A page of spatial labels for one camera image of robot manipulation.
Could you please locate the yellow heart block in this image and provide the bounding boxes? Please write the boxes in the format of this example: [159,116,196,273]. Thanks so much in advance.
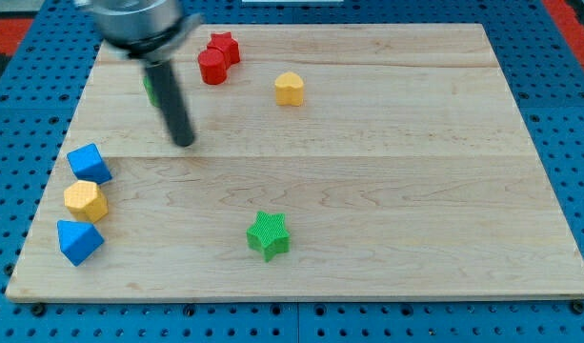
[274,71,304,106]

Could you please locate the yellow hexagon block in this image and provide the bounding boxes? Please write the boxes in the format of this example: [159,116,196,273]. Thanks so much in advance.
[63,180,109,223]

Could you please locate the red star block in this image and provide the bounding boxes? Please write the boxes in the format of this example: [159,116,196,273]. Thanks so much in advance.
[207,31,240,68]

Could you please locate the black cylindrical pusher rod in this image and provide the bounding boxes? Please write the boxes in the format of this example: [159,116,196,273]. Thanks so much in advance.
[145,61,195,147]

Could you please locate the wooden board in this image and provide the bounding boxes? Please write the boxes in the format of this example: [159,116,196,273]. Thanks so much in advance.
[6,24,584,303]

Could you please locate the green circle block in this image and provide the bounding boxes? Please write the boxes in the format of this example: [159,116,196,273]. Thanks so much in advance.
[143,75,159,108]

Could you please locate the blue cube block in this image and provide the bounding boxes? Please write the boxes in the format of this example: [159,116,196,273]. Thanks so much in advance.
[67,143,112,185]

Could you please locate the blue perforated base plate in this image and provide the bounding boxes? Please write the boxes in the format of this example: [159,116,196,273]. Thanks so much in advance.
[0,0,584,342]

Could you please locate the red cylinder block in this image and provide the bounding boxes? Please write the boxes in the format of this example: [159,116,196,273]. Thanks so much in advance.
[197,49,227,85]

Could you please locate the green star block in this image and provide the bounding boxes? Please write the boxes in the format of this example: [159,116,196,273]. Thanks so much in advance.
[246,211,290,262]

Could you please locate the blue triangle block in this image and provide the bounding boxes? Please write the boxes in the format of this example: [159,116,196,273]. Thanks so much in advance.
[56,220,105,267]

